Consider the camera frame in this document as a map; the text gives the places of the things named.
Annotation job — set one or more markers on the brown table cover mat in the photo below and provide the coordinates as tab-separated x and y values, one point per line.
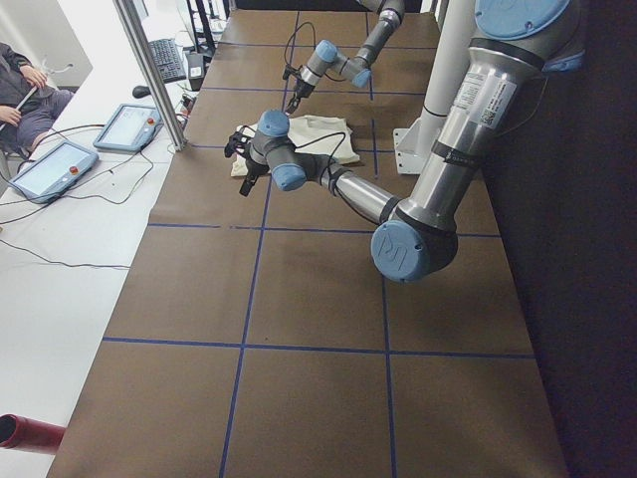
253	337

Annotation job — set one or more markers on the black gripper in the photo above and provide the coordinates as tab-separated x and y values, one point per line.
301	89
252	171

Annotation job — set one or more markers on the black keyboard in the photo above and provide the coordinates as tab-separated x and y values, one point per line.
167	59

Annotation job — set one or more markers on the teach pendant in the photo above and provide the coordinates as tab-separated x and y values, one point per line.
53	174
129	130

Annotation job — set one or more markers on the red cylinder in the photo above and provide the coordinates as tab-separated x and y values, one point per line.
30	435

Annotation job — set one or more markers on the near teach pendant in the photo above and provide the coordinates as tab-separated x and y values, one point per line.
53	174

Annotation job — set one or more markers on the cream long-sleeve cat shirt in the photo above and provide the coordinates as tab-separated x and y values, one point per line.
323	139

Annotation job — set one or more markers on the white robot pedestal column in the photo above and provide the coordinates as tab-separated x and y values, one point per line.
457	26

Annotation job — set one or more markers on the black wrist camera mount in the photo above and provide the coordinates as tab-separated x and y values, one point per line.
239	142

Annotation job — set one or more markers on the aluminium frame post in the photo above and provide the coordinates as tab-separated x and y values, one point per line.
139	44

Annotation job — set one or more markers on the far teach pendant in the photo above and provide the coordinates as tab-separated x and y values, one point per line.
129	130

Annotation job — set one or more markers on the seated person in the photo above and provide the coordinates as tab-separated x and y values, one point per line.
29	106

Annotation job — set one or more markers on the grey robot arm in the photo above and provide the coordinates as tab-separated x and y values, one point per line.
328	57
487	51

